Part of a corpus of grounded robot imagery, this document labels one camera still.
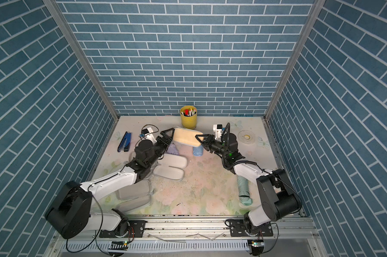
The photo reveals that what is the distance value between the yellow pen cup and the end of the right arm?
0.95 ft

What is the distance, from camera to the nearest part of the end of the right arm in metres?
0.66

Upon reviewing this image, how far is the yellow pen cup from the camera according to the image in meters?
1.07
